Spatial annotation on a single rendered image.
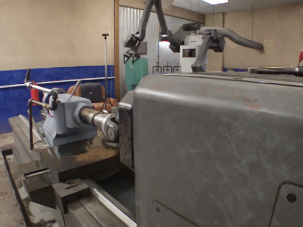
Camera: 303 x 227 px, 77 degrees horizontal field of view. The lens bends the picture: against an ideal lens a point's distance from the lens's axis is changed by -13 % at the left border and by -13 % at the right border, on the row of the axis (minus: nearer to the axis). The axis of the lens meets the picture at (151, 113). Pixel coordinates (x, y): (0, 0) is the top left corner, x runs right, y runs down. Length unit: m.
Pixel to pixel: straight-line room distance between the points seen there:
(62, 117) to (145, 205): 0.88
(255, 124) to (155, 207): 0.26
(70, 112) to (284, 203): 1.10
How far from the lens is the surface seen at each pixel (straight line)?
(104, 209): 0.87
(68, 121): 1.24
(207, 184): 0.33
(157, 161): 0.39
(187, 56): 1.99
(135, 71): 5.40
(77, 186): 0.94
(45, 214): 1.63
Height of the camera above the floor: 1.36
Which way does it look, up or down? 13 degrees down
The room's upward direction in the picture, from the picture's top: straight up
